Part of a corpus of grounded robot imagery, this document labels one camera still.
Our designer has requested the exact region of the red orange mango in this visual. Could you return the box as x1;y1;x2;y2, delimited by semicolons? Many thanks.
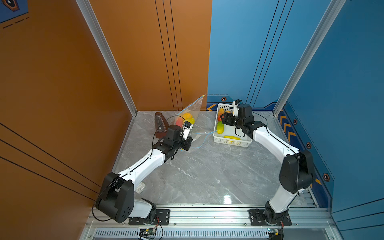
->
175;117;185;127

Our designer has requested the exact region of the red yellow mango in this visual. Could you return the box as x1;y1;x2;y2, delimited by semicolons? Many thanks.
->
217;109;225;122

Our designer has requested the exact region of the green mango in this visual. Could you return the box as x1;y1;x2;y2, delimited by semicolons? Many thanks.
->
217;121;225;135

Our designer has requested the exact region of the clear zip-top bag blue zipper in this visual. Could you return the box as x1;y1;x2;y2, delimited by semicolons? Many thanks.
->
172;95;205;127

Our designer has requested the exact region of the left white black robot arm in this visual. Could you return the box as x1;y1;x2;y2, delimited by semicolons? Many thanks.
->
94;121;194;224

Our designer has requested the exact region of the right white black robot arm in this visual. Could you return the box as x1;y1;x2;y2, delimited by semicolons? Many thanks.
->
218;101;316;226

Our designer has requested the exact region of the dark red wooden stand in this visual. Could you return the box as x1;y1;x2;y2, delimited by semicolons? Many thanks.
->
155;112;169;139

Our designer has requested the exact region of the white perforated plastic basket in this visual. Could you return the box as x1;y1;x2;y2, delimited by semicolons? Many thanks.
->
213;104;253;148

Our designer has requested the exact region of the small white plastic object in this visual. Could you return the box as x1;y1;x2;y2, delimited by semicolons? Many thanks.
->
135;183;146;194

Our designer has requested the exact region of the green circuit board left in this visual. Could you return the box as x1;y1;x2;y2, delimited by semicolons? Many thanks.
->
139;228;157;237

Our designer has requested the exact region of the green circuit board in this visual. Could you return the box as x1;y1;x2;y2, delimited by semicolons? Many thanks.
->
268;228;284;237
139;228;157;237

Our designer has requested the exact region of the green circuit board right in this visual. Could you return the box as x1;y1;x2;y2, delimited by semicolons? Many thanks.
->
268;228;284;237

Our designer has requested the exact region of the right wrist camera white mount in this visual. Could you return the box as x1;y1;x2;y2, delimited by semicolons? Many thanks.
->
233;99;242;117

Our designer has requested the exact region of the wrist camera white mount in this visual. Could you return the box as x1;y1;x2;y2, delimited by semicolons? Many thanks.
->
233;99;242;117
183;120;193;140

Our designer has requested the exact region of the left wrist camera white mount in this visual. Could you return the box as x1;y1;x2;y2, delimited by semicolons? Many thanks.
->
183;120;193;140

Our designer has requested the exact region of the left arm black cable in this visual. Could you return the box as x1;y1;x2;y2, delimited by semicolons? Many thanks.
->
91;115;187;223

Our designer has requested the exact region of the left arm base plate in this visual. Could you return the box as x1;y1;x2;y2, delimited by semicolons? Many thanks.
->
129;209;171;226

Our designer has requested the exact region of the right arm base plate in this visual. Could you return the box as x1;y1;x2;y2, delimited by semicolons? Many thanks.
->
248;209;292;227

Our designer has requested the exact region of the aluminium rail frame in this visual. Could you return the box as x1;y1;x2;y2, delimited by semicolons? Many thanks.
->
80;205;343;240

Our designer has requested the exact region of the right corner aluminium post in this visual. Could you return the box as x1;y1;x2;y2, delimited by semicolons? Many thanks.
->
273;0;346;117

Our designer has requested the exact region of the corner aluminium post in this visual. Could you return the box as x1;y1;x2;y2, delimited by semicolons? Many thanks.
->
273;0;346;117
76;0;138;117

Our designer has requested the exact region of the left corner aluminium post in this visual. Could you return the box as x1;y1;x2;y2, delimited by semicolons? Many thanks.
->
76;0;138;117

